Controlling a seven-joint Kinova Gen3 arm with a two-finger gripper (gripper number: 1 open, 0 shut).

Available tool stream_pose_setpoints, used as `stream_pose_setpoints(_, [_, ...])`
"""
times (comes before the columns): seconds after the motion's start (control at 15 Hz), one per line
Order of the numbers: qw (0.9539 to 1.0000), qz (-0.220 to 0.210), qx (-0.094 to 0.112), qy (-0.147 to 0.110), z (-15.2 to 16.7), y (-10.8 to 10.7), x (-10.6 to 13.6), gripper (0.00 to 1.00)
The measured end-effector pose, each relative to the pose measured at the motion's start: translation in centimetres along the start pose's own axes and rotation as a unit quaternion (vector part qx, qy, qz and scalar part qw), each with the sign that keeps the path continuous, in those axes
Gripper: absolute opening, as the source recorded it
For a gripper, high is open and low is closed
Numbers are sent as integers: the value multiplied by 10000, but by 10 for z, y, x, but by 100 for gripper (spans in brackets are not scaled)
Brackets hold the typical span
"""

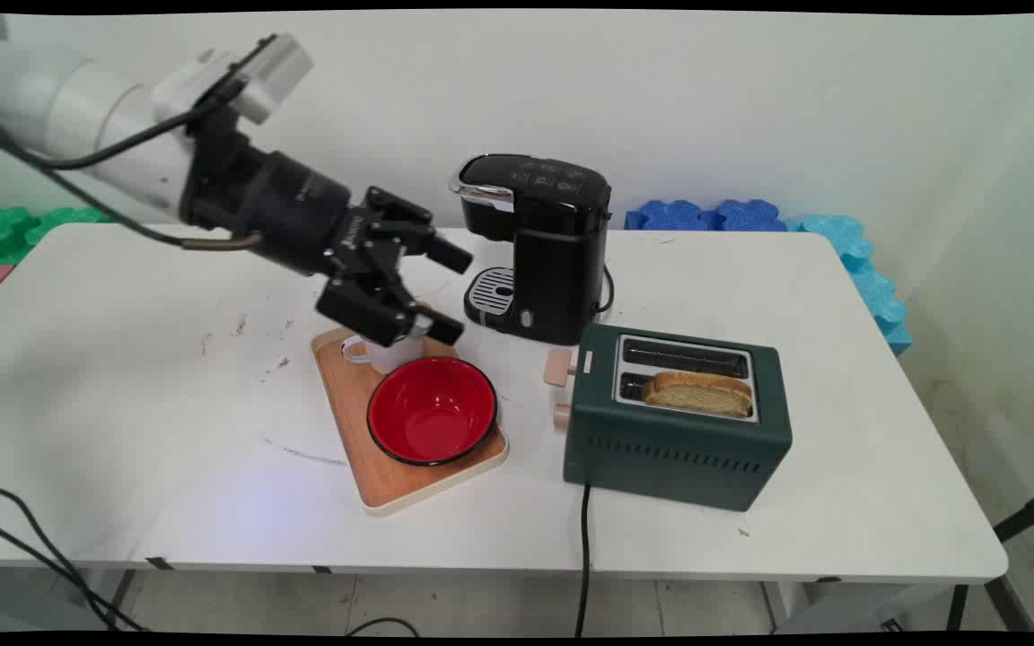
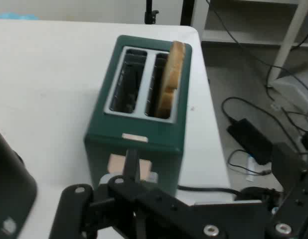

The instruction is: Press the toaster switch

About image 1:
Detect green two-slot toaster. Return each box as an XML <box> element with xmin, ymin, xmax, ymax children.
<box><xmin>544</xmin><ymin>323</ymin><xmax>794</xmax><ymax>513</ymax></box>

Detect red enamel bowl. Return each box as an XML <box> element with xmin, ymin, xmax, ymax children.
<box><xmin>366</xmin><ymin>356</ymin><xmax>499</xmax><ymax>467</ymax></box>

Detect black coffee machine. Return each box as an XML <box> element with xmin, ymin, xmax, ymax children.
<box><xmin>449</xmin><ymin>153</ymin><xmax>615</xmax><ymax>346</ymax></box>

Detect toasted bread slice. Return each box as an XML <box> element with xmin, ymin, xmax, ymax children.
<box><xmin>642</xmin><ymin>371</ymin><xmax>755</xmax><ymax>419</ymax></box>

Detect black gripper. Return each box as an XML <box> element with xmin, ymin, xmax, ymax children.
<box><xmin>181</xmin><ymin>103</ymin><xmax>475</xmax><ymax>349</ymax></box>

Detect black toaster power cord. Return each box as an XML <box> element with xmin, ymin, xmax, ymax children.
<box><xmin>574</xmin><ymin>483</ymin><xmax>593</xmax><ymax>638</ymax></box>

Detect wooden tray with white rim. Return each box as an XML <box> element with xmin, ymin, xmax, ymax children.
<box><xmin>311</xmin><ymin>314</ymin><xmax>510</xmax><ymax>519</ymax></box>

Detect black tripod leg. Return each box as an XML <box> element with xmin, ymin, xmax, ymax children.
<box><xmin>946</xmin><ymin>484</ymin><xmax>1034</xmax><ymax>633</ymax></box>

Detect green foam mat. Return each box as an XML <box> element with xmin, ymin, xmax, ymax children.
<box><xmin>0</xmin><ymin>205</ymin><xmax>114</xmax><ymax>266</ymax></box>

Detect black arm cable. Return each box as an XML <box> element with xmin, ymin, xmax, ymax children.
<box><xmin>0</xmin><ymin>36</ymin><xmax>277</xmax><ymax>254</ymax></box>

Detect light blue foam mat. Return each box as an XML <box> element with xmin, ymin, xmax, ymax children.
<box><xmin>784</xmin><ymin>214</ymin><xmax>914</xmax><ymax>357</ymax></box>

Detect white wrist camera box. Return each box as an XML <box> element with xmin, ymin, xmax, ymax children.
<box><xmin>153</xmin><ymin>34</ymin><xmax>315</xmax><ymax>127</ymax></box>

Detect white mug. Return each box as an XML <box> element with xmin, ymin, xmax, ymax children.
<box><xmin>341</xmin><ymin>332</ymin><xmax>424</xmax><ymax>376</ymax></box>

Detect dark blue foam mat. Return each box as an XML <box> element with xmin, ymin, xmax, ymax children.
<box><xmin>624</xmin><ymin>199</ymin><xmax>789</xmax><ymax>233</ymax></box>

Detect black floor cables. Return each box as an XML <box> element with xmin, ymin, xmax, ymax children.
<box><xmin>0</xmin><ymin>478</ymin><xmax>152</xmax><ymax>633</ymax></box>

